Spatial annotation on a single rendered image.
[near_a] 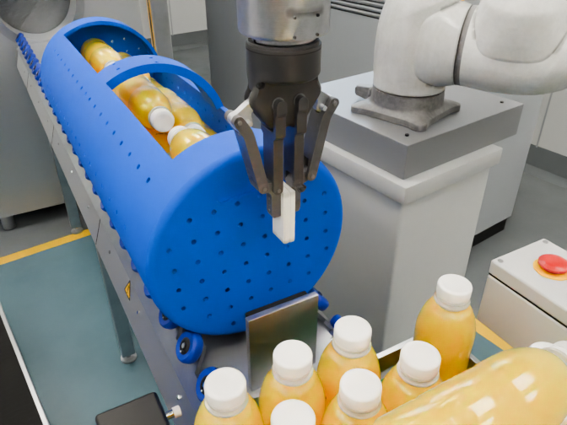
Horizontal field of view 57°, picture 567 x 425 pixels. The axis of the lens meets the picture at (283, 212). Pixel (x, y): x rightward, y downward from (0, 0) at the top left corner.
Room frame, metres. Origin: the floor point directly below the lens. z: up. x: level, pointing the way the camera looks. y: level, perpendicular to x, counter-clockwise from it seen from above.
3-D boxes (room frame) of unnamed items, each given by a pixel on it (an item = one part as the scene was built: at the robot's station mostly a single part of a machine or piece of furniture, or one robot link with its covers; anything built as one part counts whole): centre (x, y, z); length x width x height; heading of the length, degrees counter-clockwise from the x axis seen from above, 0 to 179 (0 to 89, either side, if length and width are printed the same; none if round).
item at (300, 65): (0.52, 0.00, 1.32); 0.08 x 0.07 x 0.09; 119
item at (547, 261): (0.50, -0.33, 1.11); 0.04 x 0.04 x 0.01
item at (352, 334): (0.40, -0.07, 1.09); 0.04 x 0.04 x 0.02
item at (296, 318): (0.49, 0.00, 0.99); 0.10 x 0.02 x 0.12; 119
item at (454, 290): (0.47, -0.20, 1.09); 0.04 x 0.04 x 0.02
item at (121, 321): (1.37, 0.58, 0.31); 0.06 x 0.06 x 0.63; 29
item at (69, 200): (2.23, 1.06, 0.31); 0.06 x 0.06 x 0.63; 29
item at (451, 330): (0.47, -0.20, 0.99); 0.07 x 0.07 x 0.19
